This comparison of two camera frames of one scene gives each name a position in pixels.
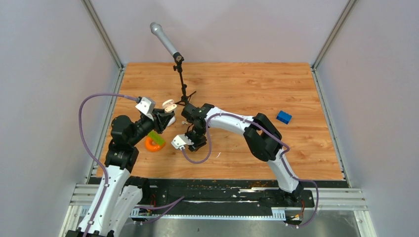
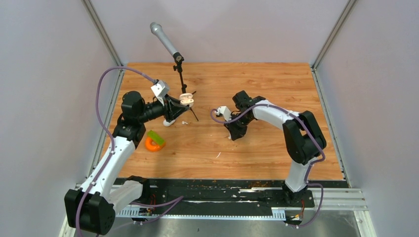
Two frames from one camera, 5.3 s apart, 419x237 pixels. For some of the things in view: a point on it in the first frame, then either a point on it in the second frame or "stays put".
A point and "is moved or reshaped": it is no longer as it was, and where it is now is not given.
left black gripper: [161, 119] to [170, 111]
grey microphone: [157, 29] stays put
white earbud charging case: [171, 122] stays put
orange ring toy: [151, 147] stays put
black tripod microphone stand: [178, 58] stays put
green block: [156, 138] stays put
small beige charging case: [168, 105] is moved or reshaped
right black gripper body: [196, 136] to [243, 119]
